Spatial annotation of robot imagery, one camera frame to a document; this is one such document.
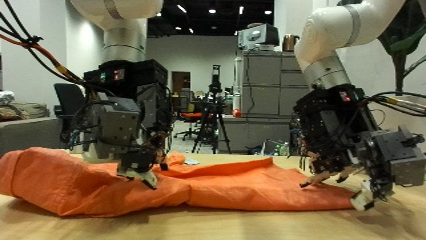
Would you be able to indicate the orange office chair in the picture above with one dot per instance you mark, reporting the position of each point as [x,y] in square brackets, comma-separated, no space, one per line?
[192,116]

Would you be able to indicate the black camera tripod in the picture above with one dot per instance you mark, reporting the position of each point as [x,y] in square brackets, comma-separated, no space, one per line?
[214,86]

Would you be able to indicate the small pale blue paper scrap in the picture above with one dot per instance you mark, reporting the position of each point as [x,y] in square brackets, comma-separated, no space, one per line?
[190,161]

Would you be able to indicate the red ball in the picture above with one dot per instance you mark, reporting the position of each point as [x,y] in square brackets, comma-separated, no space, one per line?
[237,113]

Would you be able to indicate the green plastic bottle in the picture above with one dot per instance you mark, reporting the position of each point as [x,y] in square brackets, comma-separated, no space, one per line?
[282,149]

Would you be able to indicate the grey sofa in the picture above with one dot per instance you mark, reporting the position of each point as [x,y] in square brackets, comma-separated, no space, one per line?
[27,133]

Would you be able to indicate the orange shirt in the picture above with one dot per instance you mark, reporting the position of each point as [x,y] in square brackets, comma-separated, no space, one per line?
[221,190]

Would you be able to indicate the brown door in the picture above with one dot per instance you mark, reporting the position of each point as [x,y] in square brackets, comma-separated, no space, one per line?
[181,83]

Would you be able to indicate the copper kettle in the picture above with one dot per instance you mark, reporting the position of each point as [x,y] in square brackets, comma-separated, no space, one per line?
[290,43]

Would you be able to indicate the grey filing cabinet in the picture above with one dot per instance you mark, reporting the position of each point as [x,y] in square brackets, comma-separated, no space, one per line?
[261,93]

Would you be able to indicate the beige bag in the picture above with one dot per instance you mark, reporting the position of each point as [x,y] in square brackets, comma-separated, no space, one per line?
[27,110]

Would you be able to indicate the ceiling light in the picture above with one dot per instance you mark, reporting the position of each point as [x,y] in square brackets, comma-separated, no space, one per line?
[212,11]
[181,8]
[241,10]
[268,12]

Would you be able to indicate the black office chair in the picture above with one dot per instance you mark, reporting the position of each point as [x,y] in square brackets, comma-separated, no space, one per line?
[68,96]

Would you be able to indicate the green leafy plant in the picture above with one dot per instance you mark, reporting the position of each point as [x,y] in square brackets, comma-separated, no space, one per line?
[399,50]

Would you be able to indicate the crumpled silver foil bag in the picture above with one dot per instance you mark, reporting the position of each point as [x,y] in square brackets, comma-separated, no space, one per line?
[5,97]

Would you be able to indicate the grey white appliance box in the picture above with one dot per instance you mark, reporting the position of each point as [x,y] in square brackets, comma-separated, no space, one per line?
[260,36]

